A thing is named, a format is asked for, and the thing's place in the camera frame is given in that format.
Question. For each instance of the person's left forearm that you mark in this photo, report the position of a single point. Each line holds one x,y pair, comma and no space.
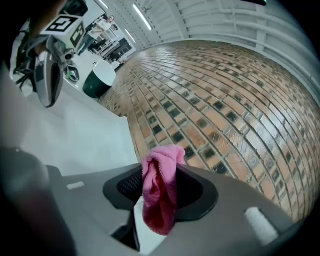
46,17

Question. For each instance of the dark green round tub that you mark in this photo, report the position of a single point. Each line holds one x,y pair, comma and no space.
97,80

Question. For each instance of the white shelf rack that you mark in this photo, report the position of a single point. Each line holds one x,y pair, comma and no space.
107,37

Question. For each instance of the short ceiling light strip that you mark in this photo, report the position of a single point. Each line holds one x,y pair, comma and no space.
130,35

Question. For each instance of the pink cloth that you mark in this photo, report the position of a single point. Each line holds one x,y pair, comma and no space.
160,190

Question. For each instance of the long ceiling light strip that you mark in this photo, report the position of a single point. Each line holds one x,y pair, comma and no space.
142,17

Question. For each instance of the white sink counter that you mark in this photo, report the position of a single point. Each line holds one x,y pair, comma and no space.
82,140

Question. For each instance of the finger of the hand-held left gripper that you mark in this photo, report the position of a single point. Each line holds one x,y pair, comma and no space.
47,80

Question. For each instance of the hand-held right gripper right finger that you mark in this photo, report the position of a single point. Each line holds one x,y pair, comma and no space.
220,220

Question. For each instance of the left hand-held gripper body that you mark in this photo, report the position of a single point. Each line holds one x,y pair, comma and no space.
60,32

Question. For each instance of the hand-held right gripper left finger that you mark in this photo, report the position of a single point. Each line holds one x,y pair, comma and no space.
95,200

